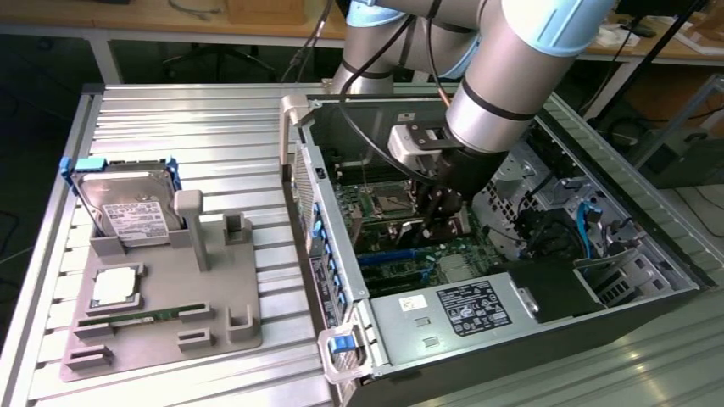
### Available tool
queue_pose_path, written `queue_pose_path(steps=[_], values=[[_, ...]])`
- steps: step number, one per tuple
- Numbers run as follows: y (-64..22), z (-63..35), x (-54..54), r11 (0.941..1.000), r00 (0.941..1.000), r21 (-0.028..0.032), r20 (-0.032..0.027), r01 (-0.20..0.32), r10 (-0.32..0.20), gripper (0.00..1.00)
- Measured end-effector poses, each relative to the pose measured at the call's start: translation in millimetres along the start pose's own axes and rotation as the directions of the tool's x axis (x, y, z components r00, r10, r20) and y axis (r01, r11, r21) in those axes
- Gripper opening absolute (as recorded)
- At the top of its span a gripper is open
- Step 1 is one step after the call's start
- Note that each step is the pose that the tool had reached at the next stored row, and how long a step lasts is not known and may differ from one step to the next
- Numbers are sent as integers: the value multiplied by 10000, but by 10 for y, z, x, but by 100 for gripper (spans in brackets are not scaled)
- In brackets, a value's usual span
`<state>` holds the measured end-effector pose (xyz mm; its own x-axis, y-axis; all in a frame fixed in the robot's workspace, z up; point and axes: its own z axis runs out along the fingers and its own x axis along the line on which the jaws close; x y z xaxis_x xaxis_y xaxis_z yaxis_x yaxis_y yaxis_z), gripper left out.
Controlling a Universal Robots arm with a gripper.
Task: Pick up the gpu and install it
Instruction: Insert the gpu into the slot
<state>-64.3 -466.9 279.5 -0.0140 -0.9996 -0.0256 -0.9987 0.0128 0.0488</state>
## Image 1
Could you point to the silver chipset heatsink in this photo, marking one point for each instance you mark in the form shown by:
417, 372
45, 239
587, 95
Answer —
455, 269

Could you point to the grey disk bay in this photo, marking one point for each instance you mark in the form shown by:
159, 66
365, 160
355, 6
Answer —
616, 288

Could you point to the CPU socket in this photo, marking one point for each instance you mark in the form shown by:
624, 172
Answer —
393, 199

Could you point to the black RAM slot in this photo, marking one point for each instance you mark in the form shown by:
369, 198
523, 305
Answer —
351, 176

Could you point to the blue expansion slot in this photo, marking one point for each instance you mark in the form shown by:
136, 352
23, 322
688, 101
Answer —
387, 257

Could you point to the blue disk caddy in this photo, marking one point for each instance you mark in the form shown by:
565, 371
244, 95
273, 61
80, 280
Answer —
91, 164

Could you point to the green motherboard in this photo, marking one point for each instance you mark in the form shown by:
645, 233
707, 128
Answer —
429, 254

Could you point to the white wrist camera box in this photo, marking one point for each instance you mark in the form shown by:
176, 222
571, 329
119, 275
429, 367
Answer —
403, 146

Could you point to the black stand base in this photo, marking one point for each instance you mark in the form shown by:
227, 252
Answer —
217, 53

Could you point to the white and black desk object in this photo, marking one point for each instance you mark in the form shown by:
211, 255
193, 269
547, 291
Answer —
619, 38

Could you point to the silver hard disk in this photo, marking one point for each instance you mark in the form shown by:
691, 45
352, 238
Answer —
129, 220

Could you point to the green RAM stick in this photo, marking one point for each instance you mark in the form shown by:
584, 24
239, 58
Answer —
147, 318

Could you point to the silver CPU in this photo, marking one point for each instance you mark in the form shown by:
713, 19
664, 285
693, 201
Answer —
116, 286

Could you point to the black computer mouse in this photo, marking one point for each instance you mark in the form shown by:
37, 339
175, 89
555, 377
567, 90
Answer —
644, 29

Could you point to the black stand pole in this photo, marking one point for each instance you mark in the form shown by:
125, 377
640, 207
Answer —
651, 59

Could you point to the perforated metal drive cage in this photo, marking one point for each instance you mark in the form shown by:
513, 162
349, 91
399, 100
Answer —
512, 176

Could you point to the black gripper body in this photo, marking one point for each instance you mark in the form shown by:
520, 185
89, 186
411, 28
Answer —
467, 174

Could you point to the grey parts rack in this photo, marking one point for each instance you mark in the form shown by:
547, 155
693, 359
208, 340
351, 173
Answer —
164, 288

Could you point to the thin metal locking lever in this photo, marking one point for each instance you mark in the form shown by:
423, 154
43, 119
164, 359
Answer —
367, 176

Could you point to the black expansion slot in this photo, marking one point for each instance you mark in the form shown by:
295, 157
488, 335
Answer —
393, 277
399, 289

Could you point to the black open PC case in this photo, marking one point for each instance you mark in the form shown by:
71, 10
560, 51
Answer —
565, 347

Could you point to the grey power supply unit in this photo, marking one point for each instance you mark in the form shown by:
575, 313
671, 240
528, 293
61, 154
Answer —
404, 332

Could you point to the wooden desk white frame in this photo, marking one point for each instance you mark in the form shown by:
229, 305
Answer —
141, 25
608, 54

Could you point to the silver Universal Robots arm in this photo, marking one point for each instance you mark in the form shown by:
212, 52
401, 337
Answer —
509, 85

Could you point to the dark equipment box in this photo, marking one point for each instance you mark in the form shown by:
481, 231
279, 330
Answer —
689, 165

